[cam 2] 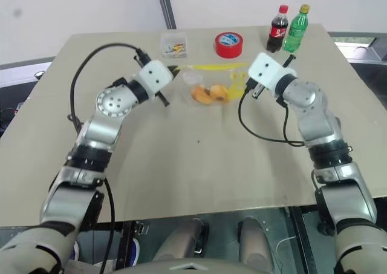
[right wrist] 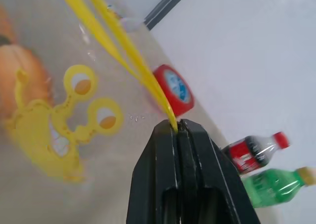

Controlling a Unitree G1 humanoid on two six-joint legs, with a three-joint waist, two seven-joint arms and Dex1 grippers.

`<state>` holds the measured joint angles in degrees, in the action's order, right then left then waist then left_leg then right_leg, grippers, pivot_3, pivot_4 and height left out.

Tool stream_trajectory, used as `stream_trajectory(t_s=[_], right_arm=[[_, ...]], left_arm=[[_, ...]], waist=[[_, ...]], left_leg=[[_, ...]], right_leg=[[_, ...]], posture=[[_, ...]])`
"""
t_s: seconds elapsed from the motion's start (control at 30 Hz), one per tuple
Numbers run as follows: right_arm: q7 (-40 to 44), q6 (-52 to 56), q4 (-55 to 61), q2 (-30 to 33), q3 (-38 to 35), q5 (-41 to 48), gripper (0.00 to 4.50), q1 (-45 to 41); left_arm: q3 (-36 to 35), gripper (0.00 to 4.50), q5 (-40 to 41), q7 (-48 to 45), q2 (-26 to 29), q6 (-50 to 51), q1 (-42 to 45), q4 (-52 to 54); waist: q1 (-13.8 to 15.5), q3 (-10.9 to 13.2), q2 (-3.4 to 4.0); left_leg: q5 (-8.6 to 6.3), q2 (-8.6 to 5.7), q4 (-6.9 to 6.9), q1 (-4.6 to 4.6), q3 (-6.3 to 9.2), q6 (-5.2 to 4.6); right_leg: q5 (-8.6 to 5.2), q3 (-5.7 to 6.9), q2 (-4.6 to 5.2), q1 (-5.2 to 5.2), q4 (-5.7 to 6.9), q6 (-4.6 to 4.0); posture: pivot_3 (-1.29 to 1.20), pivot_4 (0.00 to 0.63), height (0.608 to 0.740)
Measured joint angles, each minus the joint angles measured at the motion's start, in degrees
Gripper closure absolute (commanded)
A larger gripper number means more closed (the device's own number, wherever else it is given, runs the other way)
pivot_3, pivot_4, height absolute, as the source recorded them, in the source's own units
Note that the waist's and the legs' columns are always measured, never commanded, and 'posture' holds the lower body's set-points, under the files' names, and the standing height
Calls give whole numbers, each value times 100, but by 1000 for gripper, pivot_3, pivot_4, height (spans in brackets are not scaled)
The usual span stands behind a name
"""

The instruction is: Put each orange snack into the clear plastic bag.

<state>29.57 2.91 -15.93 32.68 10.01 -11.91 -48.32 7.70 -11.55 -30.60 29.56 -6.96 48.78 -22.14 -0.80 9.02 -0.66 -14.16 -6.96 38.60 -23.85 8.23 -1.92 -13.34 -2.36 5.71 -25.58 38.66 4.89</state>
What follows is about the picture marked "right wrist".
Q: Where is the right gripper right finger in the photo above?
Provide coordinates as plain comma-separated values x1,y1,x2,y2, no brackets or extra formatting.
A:
178,119,261,224

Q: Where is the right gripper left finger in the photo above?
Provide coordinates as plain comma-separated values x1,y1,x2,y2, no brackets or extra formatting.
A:
126,119,182,224

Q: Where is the clear bag with yellow zip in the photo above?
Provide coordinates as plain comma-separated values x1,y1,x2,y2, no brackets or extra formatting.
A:
0,0,178,185

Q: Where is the long golden bread roll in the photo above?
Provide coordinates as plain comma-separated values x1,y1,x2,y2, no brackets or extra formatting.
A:
0,45,55,116

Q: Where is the cola bottle with red cap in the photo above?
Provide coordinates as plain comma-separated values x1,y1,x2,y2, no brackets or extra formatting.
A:
221,132,290,177

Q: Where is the green bottle with yellow cap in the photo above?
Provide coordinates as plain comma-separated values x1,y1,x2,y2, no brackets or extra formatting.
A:
240,166,316,209

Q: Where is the red tape roll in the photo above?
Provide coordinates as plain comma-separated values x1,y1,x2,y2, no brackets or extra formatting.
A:
152,64,195,118

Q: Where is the grey wall post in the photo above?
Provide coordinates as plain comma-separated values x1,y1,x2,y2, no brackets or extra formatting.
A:
144,0,195,31

